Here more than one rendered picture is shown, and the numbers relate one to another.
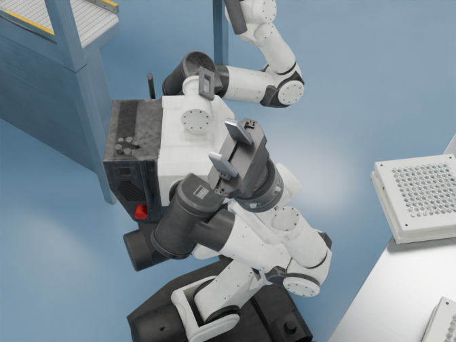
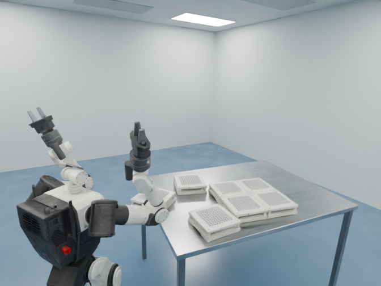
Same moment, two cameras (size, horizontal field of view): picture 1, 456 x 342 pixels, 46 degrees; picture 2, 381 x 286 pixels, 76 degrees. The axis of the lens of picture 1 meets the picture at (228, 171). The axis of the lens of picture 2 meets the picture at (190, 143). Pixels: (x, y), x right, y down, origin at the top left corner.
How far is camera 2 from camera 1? 0.79 m
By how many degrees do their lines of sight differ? 59
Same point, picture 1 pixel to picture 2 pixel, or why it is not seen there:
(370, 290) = (168, 230)
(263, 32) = (68, 160)
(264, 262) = (145, 214)
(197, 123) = (82, 180)
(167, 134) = (65, 198)
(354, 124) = not seen: hidden behind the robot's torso
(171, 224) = (104, 217)
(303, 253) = (158, 194)
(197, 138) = (80, 193)
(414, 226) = not seen: hidden behind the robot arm
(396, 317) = (182, 230)
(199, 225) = (116, 210)
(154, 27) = not seen: outside the picture
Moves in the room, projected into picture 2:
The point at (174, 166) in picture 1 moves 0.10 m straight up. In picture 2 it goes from (81, 203) to (80, 182)
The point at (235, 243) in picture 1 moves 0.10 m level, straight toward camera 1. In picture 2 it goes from (132, 211) to (148, 218)
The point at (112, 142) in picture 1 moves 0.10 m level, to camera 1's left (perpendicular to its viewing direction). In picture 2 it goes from (38, 213) to (10, 225)
